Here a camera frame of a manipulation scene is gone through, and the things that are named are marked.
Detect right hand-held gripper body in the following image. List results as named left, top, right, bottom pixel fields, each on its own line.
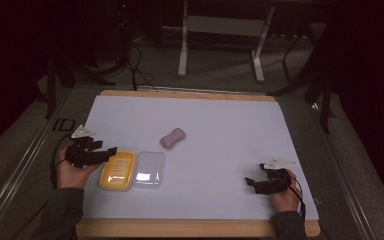
left=254, top=157, right=298, bottom=195

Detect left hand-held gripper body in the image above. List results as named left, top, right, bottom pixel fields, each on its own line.
left=65, top=124, right=104, bottom=169

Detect yellow soap dish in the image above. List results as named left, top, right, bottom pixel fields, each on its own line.
left=98, top=150, right=137, bottom=192

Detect clear soap dish lid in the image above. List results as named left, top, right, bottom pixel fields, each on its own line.
left=132, top=151, right=166, bottom=192

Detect pink soap bar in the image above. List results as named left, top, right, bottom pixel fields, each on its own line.
left=160, top=127, right=187, bottom=150

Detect person's left hand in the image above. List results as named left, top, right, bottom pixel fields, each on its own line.
left=55, top=146, right=102, bottom=190

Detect person's right hand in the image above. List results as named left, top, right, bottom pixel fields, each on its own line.
left=270, top=169, right=303, bottom=214

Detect white table mat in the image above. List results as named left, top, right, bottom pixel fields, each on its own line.
left=81, top=95, right=320, bottom=222

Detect black tripod stand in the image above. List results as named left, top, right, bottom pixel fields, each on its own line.
left=36, top=0, right=134, bottom=120

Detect dark chair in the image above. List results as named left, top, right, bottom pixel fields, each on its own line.
left=266, top=13, right=344, bottom=135

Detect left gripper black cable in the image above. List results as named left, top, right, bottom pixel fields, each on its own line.
left=7, top=132, right=74, bottom=240

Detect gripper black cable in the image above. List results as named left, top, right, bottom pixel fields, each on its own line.
left=279, top=175, right=307, bottom=224
left=7, top=132, right=74, bottom=240

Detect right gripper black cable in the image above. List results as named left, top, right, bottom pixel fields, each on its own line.
left=279, top=175, right=307, bottom=224

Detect black floor bracket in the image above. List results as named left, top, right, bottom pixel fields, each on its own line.
left=51, top=117, right=77, bottom=132

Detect black floor cables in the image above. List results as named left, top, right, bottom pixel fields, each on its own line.
left=125, top=33, right=161, bottom=92

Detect white metal table frame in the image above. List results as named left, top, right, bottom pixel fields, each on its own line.
left=177, top=0, right=276, bottom=84

